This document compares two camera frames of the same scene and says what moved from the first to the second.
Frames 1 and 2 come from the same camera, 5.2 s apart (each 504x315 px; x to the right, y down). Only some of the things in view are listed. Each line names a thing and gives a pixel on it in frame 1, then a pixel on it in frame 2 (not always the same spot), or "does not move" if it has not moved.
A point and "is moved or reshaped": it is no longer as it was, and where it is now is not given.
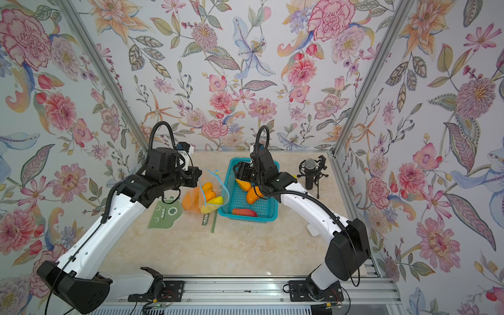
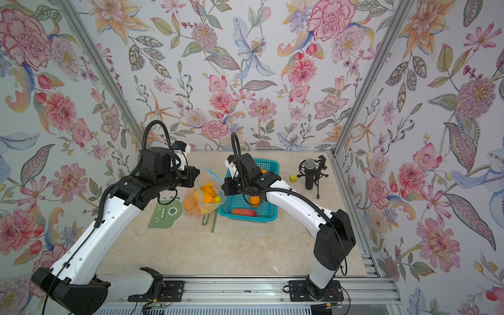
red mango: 244,212 does not move
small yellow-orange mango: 244,185 is moved or reshaped
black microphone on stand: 312,170 does not move
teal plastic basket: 267,209 does not move
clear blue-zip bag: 209,194 does not move
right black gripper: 245,171 → 230,189
